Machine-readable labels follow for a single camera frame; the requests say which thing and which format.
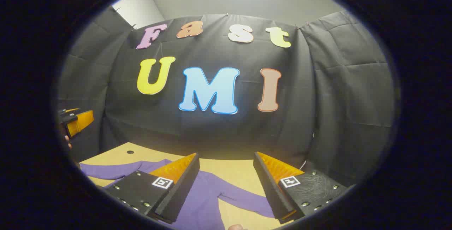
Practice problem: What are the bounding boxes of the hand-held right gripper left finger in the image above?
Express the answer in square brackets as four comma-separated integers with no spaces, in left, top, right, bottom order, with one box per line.
[102,152,200,224]

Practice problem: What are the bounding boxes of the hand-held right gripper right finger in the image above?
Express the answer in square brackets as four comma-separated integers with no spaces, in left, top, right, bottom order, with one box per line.
[253,152,348,224]

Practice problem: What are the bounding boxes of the purple knit cardigan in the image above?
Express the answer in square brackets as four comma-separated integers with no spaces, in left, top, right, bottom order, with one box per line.
[79,159,276,230]

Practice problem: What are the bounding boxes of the black backdrop cloth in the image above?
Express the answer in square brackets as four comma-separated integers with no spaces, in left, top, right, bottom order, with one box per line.
[56,6,396,188]

